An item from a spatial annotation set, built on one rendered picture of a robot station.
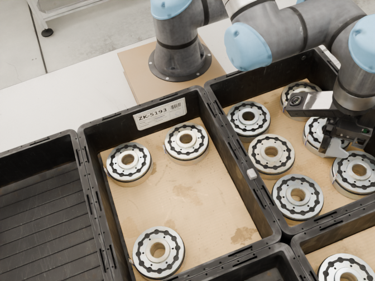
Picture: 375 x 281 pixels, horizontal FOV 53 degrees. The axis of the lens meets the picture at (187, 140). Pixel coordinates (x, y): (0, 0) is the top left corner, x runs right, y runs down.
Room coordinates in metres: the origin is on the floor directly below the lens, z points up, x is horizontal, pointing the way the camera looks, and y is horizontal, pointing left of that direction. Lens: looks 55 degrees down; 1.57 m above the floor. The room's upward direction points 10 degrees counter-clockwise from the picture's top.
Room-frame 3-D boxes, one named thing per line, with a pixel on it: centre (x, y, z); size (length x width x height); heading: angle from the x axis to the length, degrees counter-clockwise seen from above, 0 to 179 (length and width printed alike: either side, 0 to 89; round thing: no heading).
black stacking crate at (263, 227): (0.37, 0.05, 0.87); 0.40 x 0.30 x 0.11; 12
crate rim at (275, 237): (0.37, 0.05, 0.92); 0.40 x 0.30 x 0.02; 12
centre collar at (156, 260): (0.24, 0.09, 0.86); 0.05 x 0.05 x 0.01
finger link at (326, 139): (0.39, -0.28, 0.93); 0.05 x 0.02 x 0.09; 147
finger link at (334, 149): (0.38, -0.30, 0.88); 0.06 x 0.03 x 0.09; 57
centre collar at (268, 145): (0.42, -0.18, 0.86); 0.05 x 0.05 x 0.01
